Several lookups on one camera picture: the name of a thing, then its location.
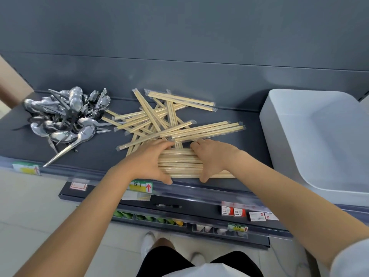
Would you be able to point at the black shorts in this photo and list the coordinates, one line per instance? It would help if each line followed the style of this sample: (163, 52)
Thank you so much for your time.
(161, 263)

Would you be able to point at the white shoe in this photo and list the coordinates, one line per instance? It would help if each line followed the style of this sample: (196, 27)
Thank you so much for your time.
(147, 244)
(198, 259)

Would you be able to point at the green label with red arrow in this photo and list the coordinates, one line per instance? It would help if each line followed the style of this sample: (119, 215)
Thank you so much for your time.
(141, 186)

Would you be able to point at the row of white items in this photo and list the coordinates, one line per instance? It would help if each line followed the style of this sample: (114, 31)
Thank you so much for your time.
(219, 230)

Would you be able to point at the person's left forearm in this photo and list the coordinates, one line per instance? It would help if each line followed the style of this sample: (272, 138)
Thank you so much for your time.
(77, 222)

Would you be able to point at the white red-framed shelf label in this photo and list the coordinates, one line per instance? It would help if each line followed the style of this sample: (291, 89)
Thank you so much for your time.
(78, 186)

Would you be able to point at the person's right hand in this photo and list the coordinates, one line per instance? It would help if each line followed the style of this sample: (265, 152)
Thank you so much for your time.
(219, 157)

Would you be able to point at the green yellow shelf label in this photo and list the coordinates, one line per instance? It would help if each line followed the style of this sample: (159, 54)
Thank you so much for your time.
(25, 169)

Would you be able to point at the person's right forearm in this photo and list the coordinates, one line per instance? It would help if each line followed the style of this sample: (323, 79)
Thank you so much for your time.
(288, 207)

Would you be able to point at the row of green packets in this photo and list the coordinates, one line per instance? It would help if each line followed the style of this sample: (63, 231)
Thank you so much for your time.
(150, 218)

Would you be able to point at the dark grey metal shelf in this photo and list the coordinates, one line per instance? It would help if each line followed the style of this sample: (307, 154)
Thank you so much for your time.
(95, 149)
(201, 238)
(196, 203)

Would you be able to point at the red white small box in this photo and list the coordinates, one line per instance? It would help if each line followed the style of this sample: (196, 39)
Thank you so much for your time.
(227, 211)
(239, 212)

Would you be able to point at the tan cardboard box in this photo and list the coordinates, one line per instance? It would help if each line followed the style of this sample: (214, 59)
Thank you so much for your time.
(13, 83)

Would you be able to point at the white plastic bin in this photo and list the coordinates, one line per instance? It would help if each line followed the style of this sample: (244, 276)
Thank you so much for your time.
(317, 141)

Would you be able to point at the white shirt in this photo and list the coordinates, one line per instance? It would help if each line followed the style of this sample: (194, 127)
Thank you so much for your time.
(351, 259)

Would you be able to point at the pile of metal spoons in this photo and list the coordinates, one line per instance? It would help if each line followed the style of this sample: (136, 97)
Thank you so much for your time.
(69, 112)

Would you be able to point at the white card packet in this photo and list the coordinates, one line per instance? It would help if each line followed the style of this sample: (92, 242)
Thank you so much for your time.
(257, 216)
(271, 216)

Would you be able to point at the scattered pile of chopstick packets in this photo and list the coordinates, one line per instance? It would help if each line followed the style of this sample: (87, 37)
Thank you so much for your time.
(150, 115)

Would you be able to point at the person's right thumb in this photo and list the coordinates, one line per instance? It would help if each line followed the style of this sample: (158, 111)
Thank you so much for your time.
(204, 175)

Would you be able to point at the bundle of bamboo chopsticks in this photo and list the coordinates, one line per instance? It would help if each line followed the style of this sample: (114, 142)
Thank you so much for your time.
(181, 164)

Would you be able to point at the person's left hand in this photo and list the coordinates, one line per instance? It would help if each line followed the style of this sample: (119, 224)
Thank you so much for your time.
(144, 162)

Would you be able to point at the person's left thumb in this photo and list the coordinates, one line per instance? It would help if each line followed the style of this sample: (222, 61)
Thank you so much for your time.
(165, 178)

